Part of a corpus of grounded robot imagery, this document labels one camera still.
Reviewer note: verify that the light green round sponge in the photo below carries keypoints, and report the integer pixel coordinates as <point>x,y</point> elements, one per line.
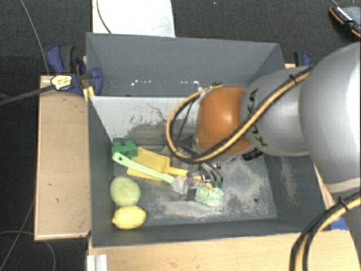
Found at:
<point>125,191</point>

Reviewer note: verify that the yellow lemon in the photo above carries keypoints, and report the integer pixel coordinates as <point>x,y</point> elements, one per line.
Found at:
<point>129,217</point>

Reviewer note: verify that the green toy brick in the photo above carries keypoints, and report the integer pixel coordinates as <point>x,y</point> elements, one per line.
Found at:
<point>125,148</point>

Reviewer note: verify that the black cylinder on white bracket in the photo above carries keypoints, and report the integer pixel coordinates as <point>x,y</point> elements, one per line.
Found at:
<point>251,154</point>

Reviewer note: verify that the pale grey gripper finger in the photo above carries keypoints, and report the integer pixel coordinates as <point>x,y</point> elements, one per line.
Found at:
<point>191,194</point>
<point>193,180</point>

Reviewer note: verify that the pale wood flat board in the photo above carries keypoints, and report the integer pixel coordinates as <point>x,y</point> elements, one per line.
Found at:
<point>62,165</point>

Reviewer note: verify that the grey metal bin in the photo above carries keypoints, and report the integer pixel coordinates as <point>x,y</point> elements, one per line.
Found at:
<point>248,207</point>

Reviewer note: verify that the light green dish brush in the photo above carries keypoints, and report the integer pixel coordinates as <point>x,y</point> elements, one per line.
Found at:
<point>146,171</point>

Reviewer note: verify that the yellow plastic dustpan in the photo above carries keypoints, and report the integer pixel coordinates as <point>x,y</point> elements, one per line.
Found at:
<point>153,161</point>

